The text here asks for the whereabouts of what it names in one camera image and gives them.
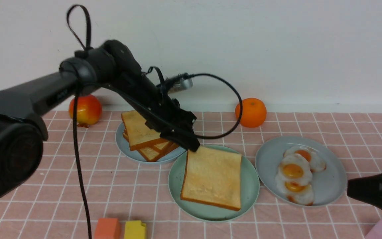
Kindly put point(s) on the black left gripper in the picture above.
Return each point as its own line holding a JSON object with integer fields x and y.
{"x": 173, "y": 123}

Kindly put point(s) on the toast slice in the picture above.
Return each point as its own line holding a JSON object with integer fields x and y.
{"x": 139, "y": 135}
{"x": 213, "y": 177}
{"x": 151, "y": 155}

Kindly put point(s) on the fried egg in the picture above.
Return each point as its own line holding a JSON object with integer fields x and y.
{"x": 294, "y": 169}
{"x": 302, "y": 197}
{"x": 316, "y": 163}

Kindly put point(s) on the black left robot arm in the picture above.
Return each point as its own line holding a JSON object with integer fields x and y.
{"x": 112, "y": 65}

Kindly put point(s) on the grey-blue bread plate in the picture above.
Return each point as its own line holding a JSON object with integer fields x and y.
{"x": 123, "y": 146}

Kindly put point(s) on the grey-blue egg plate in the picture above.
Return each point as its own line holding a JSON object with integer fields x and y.
{"x": 328, "y": 185}

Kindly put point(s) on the orange fruit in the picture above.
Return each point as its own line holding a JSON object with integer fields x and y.
{"x": 254, "y": 113}

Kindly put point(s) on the red apple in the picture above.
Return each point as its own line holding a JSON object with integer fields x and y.
{"x": 89, "y": 111}

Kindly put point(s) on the pink checkered tablecloth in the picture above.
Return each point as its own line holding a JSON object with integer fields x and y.
{"x": 49, "y": 204}

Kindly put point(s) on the mint green plate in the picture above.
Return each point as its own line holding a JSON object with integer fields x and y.
{"x": 250, "y": 188}

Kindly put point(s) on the yellow block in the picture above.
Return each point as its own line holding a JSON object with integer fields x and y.
{"x": 135, "y": 230}

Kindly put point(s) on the orange block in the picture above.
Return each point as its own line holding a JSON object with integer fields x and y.
{"x": 108, "y": 228}

